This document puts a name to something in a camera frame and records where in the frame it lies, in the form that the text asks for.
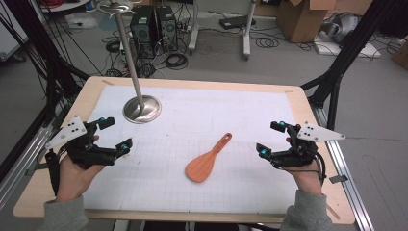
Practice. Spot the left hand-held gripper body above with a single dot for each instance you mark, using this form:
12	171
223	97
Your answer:
80	150

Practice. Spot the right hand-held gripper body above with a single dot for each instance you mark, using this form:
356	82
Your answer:
301	154

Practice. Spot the metal hook stand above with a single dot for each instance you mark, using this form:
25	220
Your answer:
142	109

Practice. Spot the wooden rice spatula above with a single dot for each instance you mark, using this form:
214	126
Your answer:
202	166

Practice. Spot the person's right hand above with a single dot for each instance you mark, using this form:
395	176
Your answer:
308	179

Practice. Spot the person's left hand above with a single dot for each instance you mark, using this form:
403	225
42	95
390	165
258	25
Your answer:
73	181

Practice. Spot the white grid mat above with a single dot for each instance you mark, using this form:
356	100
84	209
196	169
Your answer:
192	109

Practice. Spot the white stand leg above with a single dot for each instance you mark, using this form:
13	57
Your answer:
247	38
193	35

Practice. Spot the black computer tower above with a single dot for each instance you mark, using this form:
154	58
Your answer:
142	30
167	27

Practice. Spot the large open cardboard box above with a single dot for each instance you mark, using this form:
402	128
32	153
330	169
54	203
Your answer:
300	19

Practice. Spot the white foam board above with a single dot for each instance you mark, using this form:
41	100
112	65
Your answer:
359	51

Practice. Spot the flat black device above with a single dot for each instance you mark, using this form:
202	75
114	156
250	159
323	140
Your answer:
235	21

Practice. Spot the grey helmet-like device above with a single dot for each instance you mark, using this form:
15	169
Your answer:
343	27

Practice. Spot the small cardboard box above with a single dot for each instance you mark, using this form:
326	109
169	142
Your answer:
401	54

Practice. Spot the aluminium rail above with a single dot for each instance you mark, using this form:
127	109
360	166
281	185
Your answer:
22	160
349	189

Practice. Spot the black frame post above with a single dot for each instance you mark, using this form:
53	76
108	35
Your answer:
54	73
346	54

